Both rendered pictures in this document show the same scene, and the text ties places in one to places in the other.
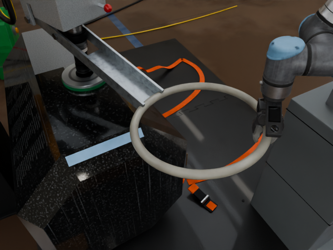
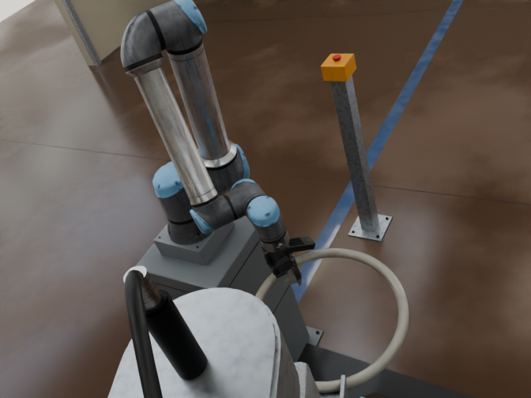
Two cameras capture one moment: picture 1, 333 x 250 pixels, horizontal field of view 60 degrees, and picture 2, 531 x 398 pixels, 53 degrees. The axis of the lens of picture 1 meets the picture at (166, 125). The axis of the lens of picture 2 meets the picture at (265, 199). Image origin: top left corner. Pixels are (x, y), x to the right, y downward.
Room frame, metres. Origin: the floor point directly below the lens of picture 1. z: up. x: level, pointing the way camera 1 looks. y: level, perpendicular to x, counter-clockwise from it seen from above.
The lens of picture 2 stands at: (1.14, 0.83, 2.22)
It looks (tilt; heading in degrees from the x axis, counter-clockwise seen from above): 38 degrees down; 249
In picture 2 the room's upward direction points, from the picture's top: 20 degrees counter-clockwise
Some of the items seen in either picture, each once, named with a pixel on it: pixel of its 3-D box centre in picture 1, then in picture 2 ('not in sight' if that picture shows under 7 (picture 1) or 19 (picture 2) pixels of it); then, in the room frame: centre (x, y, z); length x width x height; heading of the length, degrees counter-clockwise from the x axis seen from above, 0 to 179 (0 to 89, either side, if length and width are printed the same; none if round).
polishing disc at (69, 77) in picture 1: (84, 73); not in sight; (1.14, 0.38, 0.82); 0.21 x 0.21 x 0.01
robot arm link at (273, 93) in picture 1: (275, 86); (275, 238); (0.72, -0.33, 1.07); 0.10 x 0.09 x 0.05; 81
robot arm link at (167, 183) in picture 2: not in sight; (179, 189); (0.83, -0.78, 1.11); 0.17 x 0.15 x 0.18; 173
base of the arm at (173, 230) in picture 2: not in sight; (189, 217); (0.85, -0.78, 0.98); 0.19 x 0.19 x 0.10
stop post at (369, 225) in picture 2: not in sight; (355, 152); (-0.13, -1.07, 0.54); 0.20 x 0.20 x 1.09; 27
